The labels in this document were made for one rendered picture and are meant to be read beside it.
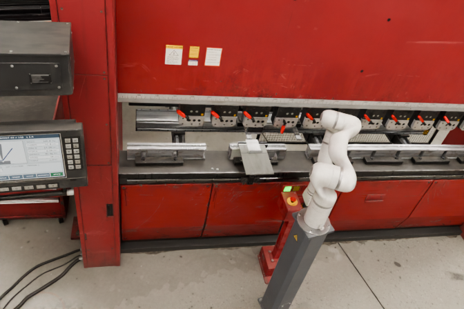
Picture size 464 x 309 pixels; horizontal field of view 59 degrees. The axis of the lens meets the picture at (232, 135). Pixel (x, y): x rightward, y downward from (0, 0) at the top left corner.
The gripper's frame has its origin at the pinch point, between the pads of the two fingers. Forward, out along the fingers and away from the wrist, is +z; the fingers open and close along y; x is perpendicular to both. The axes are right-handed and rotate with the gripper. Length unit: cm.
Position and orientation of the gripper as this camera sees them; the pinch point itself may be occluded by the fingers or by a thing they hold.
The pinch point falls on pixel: (305, 205)
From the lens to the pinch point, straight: 283.1
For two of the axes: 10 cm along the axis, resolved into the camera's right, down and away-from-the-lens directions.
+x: 9.7, -0.1, 2.5
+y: 1.8, 7.3, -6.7
